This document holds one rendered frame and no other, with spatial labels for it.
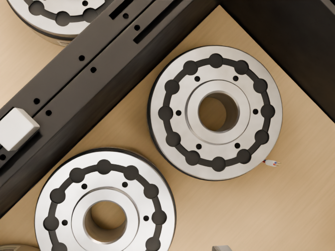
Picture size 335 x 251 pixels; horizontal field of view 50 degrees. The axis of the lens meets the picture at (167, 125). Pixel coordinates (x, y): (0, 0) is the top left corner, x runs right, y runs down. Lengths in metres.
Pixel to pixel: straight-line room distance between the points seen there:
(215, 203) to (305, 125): 0.10
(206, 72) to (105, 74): 0.10
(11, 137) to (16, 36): 0.14
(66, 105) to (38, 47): 0.12
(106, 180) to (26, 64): 0.12
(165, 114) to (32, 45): 0.12
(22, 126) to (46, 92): 0.02
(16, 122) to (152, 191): 0.12
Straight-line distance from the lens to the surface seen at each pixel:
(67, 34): 0.28
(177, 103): 0.26
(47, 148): 0.22
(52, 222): 0.28
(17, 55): 0.32
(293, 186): 0.32
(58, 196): 0.28
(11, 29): 0.32
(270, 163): 0.27
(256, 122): 0.28
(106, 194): 0.26
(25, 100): 0.20
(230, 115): 0.29
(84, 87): 0.20
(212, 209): 0.31
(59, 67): 0.20
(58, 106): 0.20
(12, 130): 0.19
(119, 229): 0.29
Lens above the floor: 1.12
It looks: 85 degrees down
